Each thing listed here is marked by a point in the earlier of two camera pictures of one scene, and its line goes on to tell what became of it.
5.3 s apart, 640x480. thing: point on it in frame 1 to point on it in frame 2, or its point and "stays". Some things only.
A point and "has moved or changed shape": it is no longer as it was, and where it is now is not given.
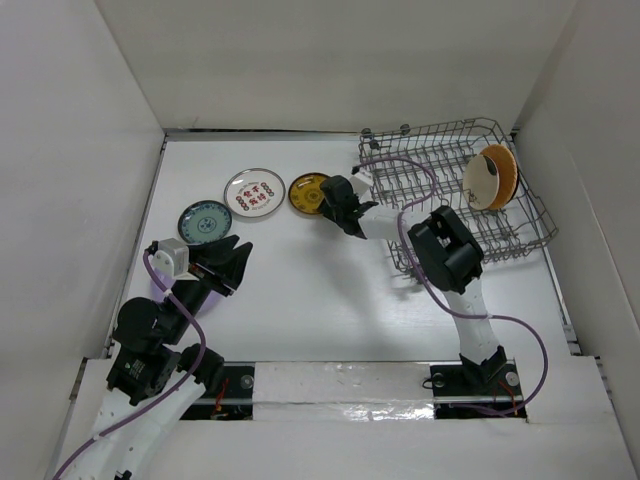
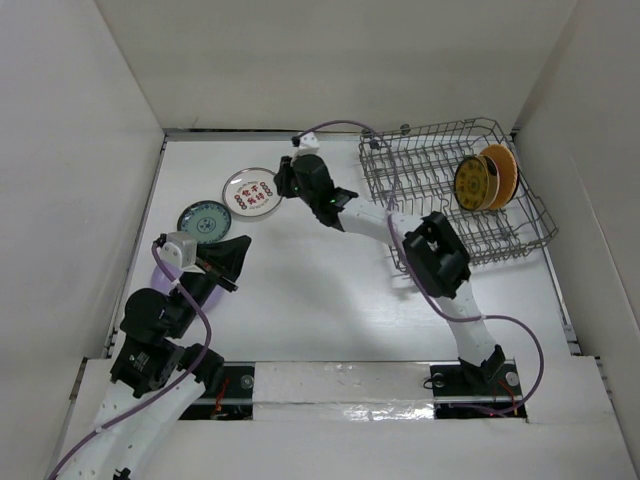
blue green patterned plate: [204, 222] stays
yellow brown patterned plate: [305, 194] has moved or changed shape
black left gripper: [222, 256] stays
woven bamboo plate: [508, 175] stays
